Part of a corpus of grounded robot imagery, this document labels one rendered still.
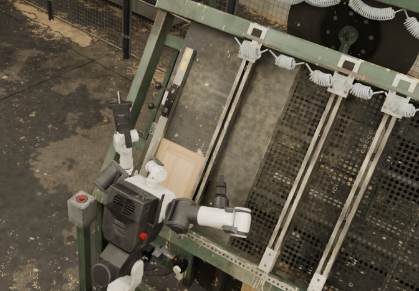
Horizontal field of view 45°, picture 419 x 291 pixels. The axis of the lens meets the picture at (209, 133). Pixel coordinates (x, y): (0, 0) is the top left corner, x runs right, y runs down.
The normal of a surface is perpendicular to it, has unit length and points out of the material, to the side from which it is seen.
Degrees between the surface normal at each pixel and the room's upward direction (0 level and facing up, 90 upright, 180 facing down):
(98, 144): 0
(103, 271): 67
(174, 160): 59
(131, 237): 82
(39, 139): 0
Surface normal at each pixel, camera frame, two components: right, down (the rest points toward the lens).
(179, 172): -0.38, -0.01
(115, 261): -0.08, -0.57
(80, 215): -0.51, 0.46
